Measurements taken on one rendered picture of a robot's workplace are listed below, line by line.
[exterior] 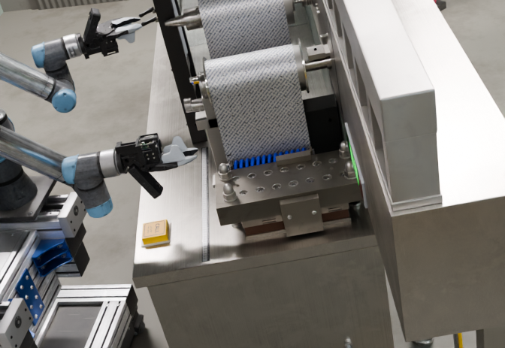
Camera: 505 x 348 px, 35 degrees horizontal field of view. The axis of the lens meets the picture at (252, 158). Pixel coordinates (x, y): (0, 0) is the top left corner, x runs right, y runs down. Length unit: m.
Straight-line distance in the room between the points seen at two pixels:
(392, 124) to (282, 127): 0.98
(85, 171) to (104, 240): 1.65
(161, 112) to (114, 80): 2.34
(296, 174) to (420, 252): 0.82
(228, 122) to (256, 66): 0.17
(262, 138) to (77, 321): 1.27
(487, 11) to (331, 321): 3.18
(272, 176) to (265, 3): 0.49
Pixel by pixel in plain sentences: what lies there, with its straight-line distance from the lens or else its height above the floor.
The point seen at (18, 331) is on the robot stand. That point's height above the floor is 0.72.
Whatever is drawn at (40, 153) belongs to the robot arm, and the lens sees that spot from 2.27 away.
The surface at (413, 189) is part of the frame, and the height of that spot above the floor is 1.48.
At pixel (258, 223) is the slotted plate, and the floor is 0.95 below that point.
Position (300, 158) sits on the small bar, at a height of 1.04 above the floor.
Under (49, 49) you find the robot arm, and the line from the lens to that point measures 2.66.
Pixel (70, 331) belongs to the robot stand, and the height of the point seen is 0.21.
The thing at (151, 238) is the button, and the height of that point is 0.92.
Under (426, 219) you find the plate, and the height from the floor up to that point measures 1.42.
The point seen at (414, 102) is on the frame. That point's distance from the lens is 1.20.
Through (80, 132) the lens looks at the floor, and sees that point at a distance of 4.69.
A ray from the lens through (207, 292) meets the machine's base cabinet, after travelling 2.18.
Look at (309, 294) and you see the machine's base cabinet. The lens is 2.21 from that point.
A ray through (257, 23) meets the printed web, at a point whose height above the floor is 1.31.
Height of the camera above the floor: 2.28
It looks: 34 degrees down
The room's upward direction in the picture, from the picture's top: 13 degrees counter-clockwise
